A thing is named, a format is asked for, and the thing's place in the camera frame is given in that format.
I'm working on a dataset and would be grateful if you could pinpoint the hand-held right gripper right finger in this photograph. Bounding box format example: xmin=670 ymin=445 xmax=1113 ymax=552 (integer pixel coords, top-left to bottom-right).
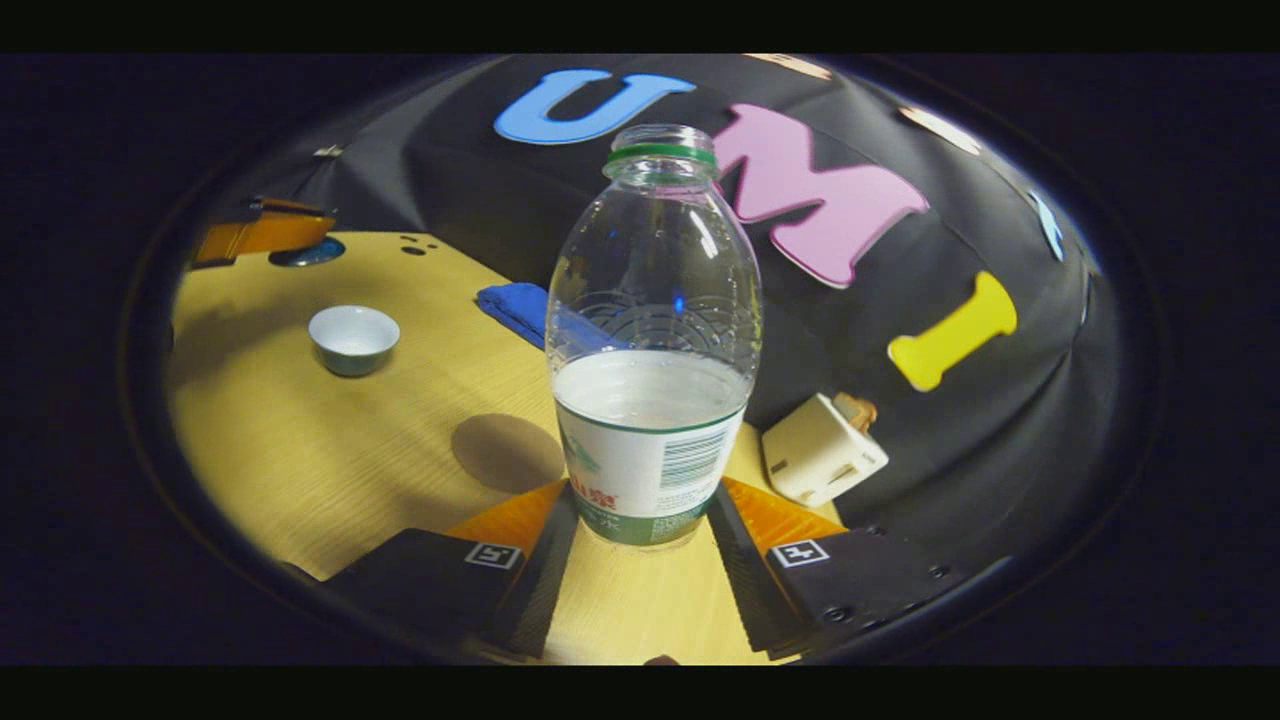
xmin=705 ymin=476 xmax=956 ymax=661

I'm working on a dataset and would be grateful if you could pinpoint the toy toast slice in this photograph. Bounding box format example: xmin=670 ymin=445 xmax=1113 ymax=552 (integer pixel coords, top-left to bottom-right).
xmin=833 ymin=392 xmax=879 ymax=433

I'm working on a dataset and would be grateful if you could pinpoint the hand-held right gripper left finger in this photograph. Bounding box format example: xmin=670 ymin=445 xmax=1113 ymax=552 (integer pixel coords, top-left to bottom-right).
xmin=320 ymin=478 xmax=581 ymax=661

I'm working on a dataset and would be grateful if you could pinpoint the blue folded towel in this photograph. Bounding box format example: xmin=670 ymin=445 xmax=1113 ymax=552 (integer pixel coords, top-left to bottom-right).
xmin=475 ymin=282 xmax=561 ymax=351

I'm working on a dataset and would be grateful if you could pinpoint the clear plastic water bottle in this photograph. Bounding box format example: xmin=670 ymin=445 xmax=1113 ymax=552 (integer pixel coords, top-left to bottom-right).
xmin=545 ymin=123 xmax=764 ymax=549

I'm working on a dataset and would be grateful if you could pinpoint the round brown coaster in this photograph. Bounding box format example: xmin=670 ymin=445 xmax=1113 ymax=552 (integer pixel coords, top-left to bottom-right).
xmin=450 ymin=413 xmax=567 ymax=494

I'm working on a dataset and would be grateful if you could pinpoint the white teacup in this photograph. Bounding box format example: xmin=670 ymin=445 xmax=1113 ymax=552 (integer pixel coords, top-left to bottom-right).
xmin=308 ymin=305 xmax=401 ymax=378

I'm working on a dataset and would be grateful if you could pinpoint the teal teacup lid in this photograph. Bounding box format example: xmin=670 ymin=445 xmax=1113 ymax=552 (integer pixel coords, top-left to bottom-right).
xmin=268 ymin=236 xmax=347 ymax=268

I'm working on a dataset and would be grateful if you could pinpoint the white toy toaster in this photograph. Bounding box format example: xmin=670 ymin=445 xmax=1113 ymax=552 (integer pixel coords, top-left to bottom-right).
xmin=762 ymin=392 xmax=890 ymax=508

